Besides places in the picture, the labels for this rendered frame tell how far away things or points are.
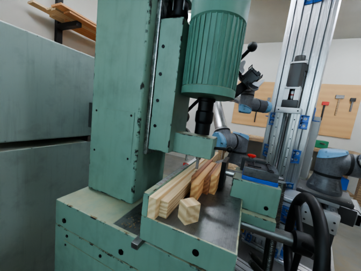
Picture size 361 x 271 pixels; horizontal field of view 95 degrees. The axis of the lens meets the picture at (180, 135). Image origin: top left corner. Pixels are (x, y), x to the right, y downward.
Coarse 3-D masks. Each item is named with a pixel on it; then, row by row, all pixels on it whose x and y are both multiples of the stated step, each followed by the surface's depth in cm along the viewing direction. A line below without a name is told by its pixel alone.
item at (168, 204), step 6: (216, 156) 91; (204, 162) 71; (192, 174) 55; (186, 180) 50; (180, 186) 45; (186, 186) 47; (174, 192) 41; (180, 192) 43; (186, 192) 49; (162, 198) 38; (168, 198) 38; (174, 198) 40; (180, 198) 44; (162, 204) 37; (168, 204) 37; (174, 204) 40; (162, 210) 37; (168, 210) 37; (162, 216) 37
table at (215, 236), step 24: (216, 192) 53; (144, 216) 37; (168, 216) 38; (216, 216) 40; (240, 216) 42; (264, 216) 48; (144, 240) 38; (168, 240) 35; (192, 240) 33; (216, 240) 33; (216, 264) 31
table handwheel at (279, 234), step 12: (300, 204) 55; (312, 204) 43; (288, 216) 59; (300, 216) 53; (312, 216) 41; (324, 216) 40; (240, 228) 53; (252, 228) 51; (276, 228) 51; (288, 228) 59; (300, 228) 50; (324, 228) 38; (276, 240) 49; (288, 240) 48; (300, 240) 46; (312, 240) 46; (324, 240) 36; (288, 252) 56; (300, 252) 46; (312, 252) 40; (324, 252) 36; (288, 264) 53; (324, 264) 35
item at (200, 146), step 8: (176, 136) 57; (184, 136) 56; (192, 136) 55; (200, 136) 54; (208, 136) 57; (176, 144) 57; (184, 144) 56; (192, 144) 55; (200, 144) 54; (208, 144) 53; (184, 152) 56; (192, 152) 55; (200, 152) 54; (208, 152) 53
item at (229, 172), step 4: (224, 160) 57; (228, 160) 60; (224, 164) 55; (224, 168) 55; (220, 172) 55; (224, 172) 55; (228, 172) 58; (232, 172) 57; (236, 172) 57; (240, 172) 57; (220, 176) 55; (224, 176) 55; (232, 176) 57; (220, 180) 56; (224, 180) 58; (220, 184) 56
